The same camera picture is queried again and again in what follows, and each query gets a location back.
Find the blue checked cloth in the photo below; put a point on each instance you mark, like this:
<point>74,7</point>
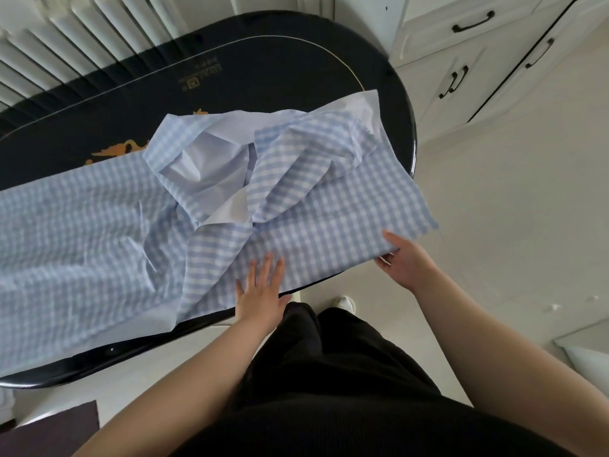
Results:
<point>95,233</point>

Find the black oval table gold print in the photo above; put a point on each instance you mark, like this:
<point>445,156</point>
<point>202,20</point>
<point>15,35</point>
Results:
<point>285,66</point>

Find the person's left forearm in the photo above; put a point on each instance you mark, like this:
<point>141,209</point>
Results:
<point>190,390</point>

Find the white plastic floor object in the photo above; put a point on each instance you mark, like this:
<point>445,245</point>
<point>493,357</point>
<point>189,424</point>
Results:
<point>592,368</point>

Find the person's left hand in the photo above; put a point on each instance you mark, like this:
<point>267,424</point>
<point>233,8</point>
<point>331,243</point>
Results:
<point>261,304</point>

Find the person's black clothing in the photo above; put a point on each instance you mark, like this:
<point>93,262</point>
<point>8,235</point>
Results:
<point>357,390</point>

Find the person's right hand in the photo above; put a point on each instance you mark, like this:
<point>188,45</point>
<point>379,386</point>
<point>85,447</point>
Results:
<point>409,266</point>

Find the white column radiator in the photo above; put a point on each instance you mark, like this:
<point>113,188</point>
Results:
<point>71,38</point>
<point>314,4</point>

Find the white cabinet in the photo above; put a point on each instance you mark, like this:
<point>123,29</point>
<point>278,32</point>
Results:
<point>366,18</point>

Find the dark brown floor mat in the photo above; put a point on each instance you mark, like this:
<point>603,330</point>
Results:
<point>47,433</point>

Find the person's right forearm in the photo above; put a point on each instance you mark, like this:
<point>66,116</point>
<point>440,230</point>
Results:
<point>514,366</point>

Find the person's pale shoe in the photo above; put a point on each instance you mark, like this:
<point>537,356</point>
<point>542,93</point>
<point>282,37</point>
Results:
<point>345,304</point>

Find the white cabinet door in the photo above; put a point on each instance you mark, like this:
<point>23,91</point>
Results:
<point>423,90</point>
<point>495,66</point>
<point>561,57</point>

